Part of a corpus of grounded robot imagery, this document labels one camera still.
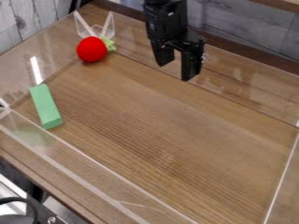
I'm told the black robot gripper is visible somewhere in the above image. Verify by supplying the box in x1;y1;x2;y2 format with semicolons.
144;0;204;81

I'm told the black cable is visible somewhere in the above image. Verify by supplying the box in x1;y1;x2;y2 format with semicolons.
0;197;40;224

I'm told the black metal bracket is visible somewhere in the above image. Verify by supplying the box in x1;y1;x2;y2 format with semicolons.
25;195;69;224

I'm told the green rectangular block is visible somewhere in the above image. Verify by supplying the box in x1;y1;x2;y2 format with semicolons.
29;84;62;130

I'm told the clear acrylic tray wall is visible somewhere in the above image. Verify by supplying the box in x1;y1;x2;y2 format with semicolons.
0;15;299;224

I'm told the red strawberry toy fruit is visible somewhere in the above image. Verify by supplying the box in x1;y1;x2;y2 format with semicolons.
76;36;117;63

